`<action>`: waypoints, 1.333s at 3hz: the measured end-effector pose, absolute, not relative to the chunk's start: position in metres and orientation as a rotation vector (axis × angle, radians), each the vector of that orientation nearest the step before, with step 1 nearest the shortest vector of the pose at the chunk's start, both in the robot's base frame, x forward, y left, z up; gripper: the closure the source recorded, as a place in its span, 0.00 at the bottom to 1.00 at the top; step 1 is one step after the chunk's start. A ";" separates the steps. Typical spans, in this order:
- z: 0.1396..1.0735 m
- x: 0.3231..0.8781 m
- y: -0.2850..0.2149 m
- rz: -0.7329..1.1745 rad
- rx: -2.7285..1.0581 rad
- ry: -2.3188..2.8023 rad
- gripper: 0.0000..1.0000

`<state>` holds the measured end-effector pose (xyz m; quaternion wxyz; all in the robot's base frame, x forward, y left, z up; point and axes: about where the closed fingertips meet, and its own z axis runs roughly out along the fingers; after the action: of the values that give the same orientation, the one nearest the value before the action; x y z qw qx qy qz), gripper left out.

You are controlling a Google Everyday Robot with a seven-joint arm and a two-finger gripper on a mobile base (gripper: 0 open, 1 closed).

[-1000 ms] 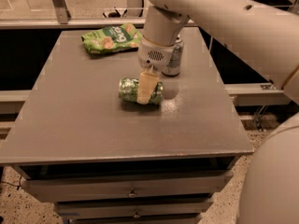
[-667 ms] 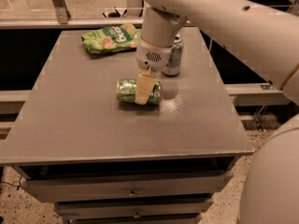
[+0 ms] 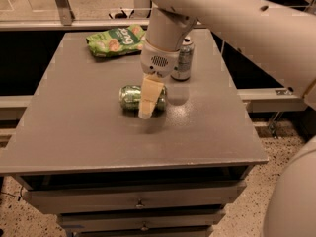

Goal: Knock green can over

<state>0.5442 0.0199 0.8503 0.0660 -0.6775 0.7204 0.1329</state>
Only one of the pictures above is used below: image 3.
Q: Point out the top grey drawer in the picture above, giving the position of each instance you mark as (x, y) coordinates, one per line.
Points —
(135, 197)

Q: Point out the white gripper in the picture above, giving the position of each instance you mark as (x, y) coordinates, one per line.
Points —
(159, 62)

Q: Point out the grey drawer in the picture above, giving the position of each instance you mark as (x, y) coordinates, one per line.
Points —
(141, 220)
(135, 197)

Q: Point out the silver soda can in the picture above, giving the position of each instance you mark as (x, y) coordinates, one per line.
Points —
(182, 71)

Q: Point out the metal railing frame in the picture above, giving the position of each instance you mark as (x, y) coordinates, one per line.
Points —
(65, 20)

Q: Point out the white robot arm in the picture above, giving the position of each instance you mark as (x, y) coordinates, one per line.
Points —
(278, 39)

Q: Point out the green soda can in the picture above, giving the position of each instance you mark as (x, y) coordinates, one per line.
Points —
(129, 98)

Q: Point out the green chip bag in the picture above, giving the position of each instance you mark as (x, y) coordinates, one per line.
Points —
(117, 41)

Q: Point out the grey drawer cabinet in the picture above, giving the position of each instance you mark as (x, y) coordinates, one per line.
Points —
(75, 135)

